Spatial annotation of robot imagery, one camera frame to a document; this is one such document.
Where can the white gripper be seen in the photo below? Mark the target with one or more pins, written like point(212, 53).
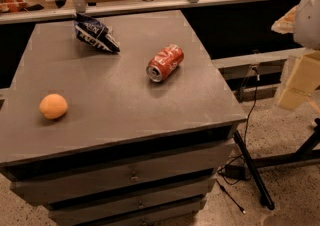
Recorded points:
point(308, 20)

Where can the middle drawer front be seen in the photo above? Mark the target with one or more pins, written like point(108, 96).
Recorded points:
point(135, 198)

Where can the orange fruit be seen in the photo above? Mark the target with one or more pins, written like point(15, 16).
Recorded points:
point(53, 106)

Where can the bottom drawer front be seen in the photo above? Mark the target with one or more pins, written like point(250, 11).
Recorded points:
point(145, 218)

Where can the blue chip bag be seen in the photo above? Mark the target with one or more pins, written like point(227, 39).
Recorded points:
point(95, 33)

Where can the grey drawer cabinet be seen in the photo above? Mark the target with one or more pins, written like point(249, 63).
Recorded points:
point(115, 111)

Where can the black power adapter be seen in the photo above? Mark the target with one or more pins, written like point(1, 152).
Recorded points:
point(235, 172)

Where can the black metal stand leg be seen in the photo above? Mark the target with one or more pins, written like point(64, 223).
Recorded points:
point(306, 152)

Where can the drawer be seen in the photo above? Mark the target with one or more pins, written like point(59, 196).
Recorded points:
point(135, 198)
point(45, 190)
point(145, 218)

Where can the red soda can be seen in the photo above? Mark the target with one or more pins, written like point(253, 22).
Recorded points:
point(164, 63)

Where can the top drawer front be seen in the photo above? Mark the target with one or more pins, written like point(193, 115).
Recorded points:
point(45, 190)

